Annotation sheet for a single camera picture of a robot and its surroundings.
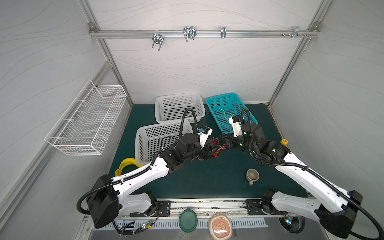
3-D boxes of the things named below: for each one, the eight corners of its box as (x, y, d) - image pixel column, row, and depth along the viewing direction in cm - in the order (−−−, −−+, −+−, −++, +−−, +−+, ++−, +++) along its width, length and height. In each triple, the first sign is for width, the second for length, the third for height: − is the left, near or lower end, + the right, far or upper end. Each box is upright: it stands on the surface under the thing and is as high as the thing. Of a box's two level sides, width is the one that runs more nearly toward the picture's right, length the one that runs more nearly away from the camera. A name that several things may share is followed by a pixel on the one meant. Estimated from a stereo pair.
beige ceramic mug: (247, 185, 82) (249, 183, 79) (244, 170, 87) (245, 168, 84) (259, 185, 82) (261, 183, 79) (255, 170, 87) (257, 168, 84)
